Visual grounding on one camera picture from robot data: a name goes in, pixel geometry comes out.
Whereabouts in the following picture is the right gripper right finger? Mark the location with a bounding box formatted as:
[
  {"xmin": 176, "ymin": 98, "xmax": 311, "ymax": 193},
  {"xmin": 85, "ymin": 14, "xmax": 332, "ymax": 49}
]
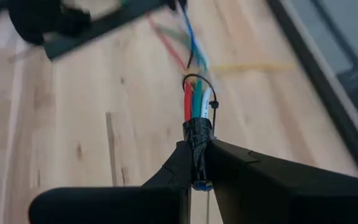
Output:
[{"xmin": 204, "ymin": 139, "xmax": 358, "ymax": 224}]

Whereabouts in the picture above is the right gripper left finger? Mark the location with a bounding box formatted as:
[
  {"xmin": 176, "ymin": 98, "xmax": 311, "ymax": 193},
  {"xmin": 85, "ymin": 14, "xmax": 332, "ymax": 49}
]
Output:
[{"xmin": 29, "ymin": 140, "xmax": 194, "ymax": 224}]

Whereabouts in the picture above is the black work glove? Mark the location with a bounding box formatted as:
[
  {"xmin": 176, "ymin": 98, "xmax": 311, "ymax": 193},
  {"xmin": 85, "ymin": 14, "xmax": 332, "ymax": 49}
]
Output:
[{"xmin": 7, "ymin": 0, "xmax": 92, "ymax": 46}]

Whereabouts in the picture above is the black zip tie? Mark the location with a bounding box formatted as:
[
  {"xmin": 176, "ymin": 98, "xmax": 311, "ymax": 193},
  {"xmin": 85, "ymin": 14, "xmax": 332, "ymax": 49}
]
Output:
[{"xmin": 181, "ymin": 73, "xmax": 221, "ymax": 224}]

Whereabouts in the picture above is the multicolour wire bundle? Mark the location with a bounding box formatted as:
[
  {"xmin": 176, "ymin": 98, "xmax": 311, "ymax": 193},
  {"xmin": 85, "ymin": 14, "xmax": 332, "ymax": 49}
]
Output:
[{"xmin": 146, "ymin": 0, "xmax": 295, "ymax": 192}]

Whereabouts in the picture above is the black aluminium table frame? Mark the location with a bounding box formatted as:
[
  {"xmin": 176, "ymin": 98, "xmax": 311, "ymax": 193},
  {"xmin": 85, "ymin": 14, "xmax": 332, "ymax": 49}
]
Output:
[{"xmin": 265, "ymin": 0, "xmax": 358, "ymax": 182}]

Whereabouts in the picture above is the black duct cover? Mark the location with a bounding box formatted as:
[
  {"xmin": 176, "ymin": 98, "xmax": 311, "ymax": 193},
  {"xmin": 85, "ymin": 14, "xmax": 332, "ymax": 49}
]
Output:
[{"xmin": 42, "ymin": 0, "xmax": 174, "ymax": 62}]

